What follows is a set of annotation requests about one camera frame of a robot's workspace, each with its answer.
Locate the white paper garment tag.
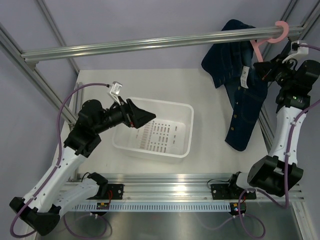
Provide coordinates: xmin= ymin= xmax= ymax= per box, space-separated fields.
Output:
xmin=240 ymin=66 xmax=250 ymax=89

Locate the white slotted cable duct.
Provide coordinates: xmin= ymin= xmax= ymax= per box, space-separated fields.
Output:
xmin=71 ymin=202 xmax=231 ymax=213

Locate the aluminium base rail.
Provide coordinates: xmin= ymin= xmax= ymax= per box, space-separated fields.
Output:
xmin=62 ymin=173 xmax=305 ymax=207

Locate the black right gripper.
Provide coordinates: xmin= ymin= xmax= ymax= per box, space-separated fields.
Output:
xmin=254 ymin=54 xmax=296 ymax=90

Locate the left aluminium frame strut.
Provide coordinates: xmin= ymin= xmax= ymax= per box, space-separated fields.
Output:
xmin=0 ymin=0 xmax=87 ymax=133

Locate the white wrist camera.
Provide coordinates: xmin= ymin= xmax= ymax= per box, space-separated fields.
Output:
xmin=282 ymin=40 xmax=309 ymax=64
xmin=108 ymin=81 xmax=123 ymax=106

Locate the white plastic bin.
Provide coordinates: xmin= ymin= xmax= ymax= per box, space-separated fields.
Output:
xmin=112 ymin=97 xmax=194 ymax=164

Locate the dark blue denim skirt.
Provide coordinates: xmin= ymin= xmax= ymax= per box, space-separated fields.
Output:
xmin=201 ymin=19 xmax=270 ymax=152

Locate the right aluminium frame strut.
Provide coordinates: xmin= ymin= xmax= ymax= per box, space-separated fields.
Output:
xmin=258 ymin=0 xmax=320 ymax=151

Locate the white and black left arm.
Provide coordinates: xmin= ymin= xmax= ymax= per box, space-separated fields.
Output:
xmin=9 ymin=98 xmax=156 ymax=236

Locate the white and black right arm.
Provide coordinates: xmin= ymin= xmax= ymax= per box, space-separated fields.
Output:
xmin=226 ymin=54 xmax=320 ymax=198

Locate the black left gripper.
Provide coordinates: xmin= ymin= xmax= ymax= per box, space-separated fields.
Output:
xmin=94 ymin=96 xmax=156 ymax=135

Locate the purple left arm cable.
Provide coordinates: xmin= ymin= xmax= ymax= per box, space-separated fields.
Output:
xmin=9 ymin=83 xmax=112 ymax=238

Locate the pink plastic hanger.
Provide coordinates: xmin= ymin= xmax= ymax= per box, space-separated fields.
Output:
xmin=250 ymin=20 xmax=290 ymax=63

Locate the aluminium frame strut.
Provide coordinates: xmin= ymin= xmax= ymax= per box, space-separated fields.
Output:
xmin=0 ymin=0 xmax=87 ymax=133
xmin=258 ymin=0 xmax=320 ymax=151

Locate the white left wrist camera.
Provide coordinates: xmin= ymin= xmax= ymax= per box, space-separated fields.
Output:
xmin=108 ymin=81 xmax=123 ymax=106

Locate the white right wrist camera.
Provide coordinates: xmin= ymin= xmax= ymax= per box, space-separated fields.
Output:
xmin=282 ymin=40 xmax=309 ymax=64

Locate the horizontal aluminium hanging rail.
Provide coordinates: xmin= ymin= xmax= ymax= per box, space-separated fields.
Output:
xmin=20 ymin=24 xmax=305 ymax=62

